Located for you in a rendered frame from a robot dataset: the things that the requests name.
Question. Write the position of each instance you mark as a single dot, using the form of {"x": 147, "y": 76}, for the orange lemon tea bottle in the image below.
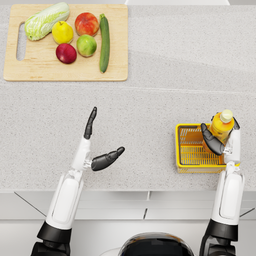
{"x": 220, "y": 128}

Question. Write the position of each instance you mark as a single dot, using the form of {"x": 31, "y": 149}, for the yellow slatted basket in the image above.
{"x": 191, "y": 151}

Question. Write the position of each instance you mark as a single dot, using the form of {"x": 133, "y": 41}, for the yellow lemon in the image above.
{"x": 62, "y": 32}

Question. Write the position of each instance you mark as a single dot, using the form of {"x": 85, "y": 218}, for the wooden cutting board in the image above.
{"x": 40, "y": 68}

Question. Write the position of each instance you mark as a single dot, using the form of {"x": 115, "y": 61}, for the dark red plum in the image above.
{"x": 66, "y": 53}

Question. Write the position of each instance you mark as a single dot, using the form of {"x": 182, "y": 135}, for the green apple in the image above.
{"x": 86, "y": 45}

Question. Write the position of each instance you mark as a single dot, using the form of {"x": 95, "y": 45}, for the green cucumber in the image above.
{"x": 104, "y": 43}

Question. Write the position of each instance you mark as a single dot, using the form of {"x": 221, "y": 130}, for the dark round robot body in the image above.
{"x": 156, "y": 245}

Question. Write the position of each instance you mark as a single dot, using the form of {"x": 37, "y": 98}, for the pale green napa cabbage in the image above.
{"x": 45, "y": 20}

